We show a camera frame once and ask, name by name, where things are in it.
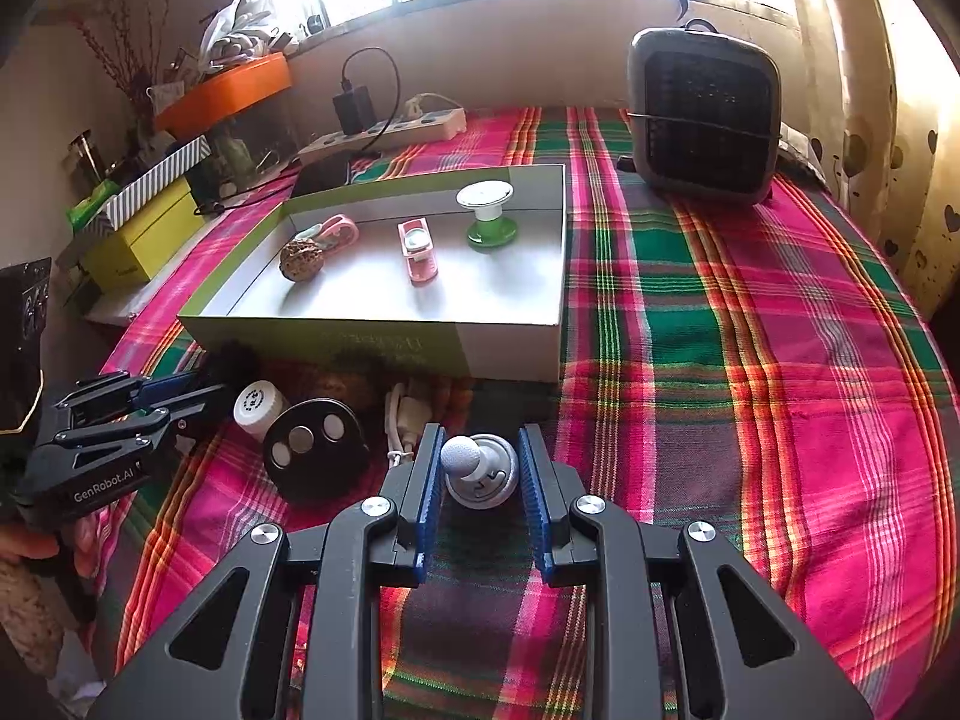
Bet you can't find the shallow cardboard box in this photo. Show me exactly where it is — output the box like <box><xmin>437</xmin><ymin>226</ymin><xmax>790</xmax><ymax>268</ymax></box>
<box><xmin>176</xmin><ymin>163</ymin><xmax>567</xmax><ymax>383</ymax></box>

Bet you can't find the pink clip gadget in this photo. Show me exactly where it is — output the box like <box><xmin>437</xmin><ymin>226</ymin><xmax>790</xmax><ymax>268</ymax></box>
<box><xmin>304</xmin><ymin>214</ymin><xmax>359</xmax><ymax>250</ymax></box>
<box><xmin>397</xmin><ymin>216</ymin><xmax>440</xmax><ymax>286</ymax></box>

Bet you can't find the black round remote fob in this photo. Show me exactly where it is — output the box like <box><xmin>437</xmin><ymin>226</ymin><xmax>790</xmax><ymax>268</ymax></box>
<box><xmin>262</xmin><ymin>397</ymin><xmax>368</xmax><ymax>503</ymax></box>

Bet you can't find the brown walnut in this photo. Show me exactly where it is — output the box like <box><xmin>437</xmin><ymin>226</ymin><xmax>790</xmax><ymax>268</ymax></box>
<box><xmin>279</xmin><ymin>236</ymin><xmax>327</xmax><ymax>284</ymax></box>
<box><xmin>296</xmin><ymin>360</ymin><xmax>387</xmax><ymax>410</ymax></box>

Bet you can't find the beige power strip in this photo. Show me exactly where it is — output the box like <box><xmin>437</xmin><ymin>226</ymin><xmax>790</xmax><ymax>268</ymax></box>
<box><xmin>298</xmin><ymin>106</ymin><xmax>467</xmax><ymax>166</ymax></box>

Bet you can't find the grey portable heater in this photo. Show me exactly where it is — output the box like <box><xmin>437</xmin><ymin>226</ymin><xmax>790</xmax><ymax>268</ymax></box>
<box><xmin>626</xmin><ymin>19</ymin><xmax>782</xmax><ymax>205</ymax></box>

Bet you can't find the black smartphone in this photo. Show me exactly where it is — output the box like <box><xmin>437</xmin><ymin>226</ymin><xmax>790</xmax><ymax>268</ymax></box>
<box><xmin>289</xmin><ymin>156</ymin><xmax>353</xmax><ymax>200</ymax></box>

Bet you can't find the white plastic bag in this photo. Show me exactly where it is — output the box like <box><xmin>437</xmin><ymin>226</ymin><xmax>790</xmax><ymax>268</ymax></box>
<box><xmin>199</xmin><ymin>0</ymin><xmax>301</xmax><ymax>72</ymax></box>

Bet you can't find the white round plastic jar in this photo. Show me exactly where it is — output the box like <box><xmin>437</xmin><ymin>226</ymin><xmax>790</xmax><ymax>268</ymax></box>
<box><xmin>232</xmin><ymin>381</ymin><xmax>291</xmax><ymax>443</ymax></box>

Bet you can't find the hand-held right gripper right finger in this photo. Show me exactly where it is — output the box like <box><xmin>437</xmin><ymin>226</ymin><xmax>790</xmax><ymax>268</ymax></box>
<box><xmin>517</xmin><ymin>424</ymin><xmax>875</xmax><ymax>720</ymax></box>

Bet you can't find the thin black cable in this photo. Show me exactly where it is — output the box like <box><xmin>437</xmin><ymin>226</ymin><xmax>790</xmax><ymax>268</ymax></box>
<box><xmin>191</xmin><ymin>165</ymin><xmax>301</xmax><ymax>218</ymax></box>

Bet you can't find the pink green plaid blanket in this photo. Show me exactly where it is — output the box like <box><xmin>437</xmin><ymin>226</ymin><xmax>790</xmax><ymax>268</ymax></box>
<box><xmin>90</xmin><ymin>105</ymin><xmax>960</xmax><ymax>720</ymax></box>

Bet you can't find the black charger plug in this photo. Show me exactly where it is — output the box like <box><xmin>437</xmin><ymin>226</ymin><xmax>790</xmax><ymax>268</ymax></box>
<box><xmin>332</xmin><ymin>86</ymin><xmax>376</xmax><ymax>137</ymax></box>

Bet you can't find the black charger cable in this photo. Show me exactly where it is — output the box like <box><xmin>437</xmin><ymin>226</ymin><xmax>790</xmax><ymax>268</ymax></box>
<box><xmin>341</xmin><ymin>47</ymin><xmax>402</xmax><ymax>158</ymax></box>

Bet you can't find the white cable adapter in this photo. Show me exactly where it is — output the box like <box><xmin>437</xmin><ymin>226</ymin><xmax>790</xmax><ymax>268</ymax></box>
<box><xmin>384</xmin><ymin>381</ymin><xmax>440</xmax><ymax>466</ymax></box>

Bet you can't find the white and green spool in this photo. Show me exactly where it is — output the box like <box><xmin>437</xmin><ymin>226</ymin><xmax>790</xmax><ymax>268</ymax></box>
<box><xmin>455</xmin><ymin>181</ymin><xmax>518</xmax><ymax>251</ymax></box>

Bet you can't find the green tissue pack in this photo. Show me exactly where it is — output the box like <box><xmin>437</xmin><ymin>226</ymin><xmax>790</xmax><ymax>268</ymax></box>
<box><xmin>66</xmin><ymin>180</ymin><xmax>121</xmax><ymax>230</ymax></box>

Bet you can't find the grey striped box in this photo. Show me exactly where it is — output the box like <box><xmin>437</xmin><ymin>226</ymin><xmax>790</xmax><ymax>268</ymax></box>
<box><xmin>97</xmin><ymin>136</ymin><xmax>212</xmax><ymax>230</ymax></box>

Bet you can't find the yellow box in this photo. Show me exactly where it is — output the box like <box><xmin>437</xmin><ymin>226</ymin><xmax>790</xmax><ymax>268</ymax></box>
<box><xmin>79</xmin><ymin>180</ymin><xmax>203</xmax><ymax>287</ymax></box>

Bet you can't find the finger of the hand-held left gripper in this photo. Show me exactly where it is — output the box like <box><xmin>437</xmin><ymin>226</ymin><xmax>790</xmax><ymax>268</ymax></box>
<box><xmin>51</xmin><ymin>373</ymin><xmax>202</xmax><ymax>425</ymax></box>
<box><xmin>34</xmin><ymin>384</ymin><xmax>230</xmax><ymax>458</ymax></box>

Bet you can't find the grey round knob gadget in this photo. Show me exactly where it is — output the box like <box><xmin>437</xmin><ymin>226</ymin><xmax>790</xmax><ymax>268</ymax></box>
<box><xmin>439</xmin><ymin>431</ymin><xmax>520</xmax><ymax>512</ymax></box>

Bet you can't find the orange tray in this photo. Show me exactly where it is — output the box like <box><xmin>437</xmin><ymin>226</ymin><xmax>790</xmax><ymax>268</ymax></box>
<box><xmin>154</xmin><ymin>52</ymin><xmax>293</xmax><ymax>140</ymax></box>

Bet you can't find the metal cup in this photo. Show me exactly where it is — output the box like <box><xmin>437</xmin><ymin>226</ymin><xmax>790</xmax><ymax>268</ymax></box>
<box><xmin>71</xmin><ymin>131</ymin><xmax>106</xmax><ymax>188</ymax></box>

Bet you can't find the white power cord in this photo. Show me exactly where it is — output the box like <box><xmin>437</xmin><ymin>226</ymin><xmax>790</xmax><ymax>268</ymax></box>
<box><xmin>405</xmin><ymin>92</ymin><xmax>460</xmax><ymax>121</ymax></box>

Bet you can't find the glass jar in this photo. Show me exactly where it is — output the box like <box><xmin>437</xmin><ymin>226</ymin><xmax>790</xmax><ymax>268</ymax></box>
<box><xmin>214</xmin><ymin>127</ymin><xmax>256</xmax><ymax>188</ymax></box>

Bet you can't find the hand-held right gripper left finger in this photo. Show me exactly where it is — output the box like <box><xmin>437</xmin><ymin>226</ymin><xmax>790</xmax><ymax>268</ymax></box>
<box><xmin>86</xmin><ymin>424</ymin><xmax>447</xmax><ymax>720</ymax></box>

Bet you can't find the cream heart print curtain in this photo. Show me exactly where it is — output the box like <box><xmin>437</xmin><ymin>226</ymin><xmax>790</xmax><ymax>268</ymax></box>
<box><xmin>795</xmin><ymin>0</ymin><xmax>960</xmax><ymax>316</ymax></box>

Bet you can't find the person's left hand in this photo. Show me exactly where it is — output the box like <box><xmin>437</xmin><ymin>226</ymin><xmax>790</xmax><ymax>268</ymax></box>
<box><xmin>0</xmin><ymin>527</ymin><xmax>61</xmax><ymax>562</ymax></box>

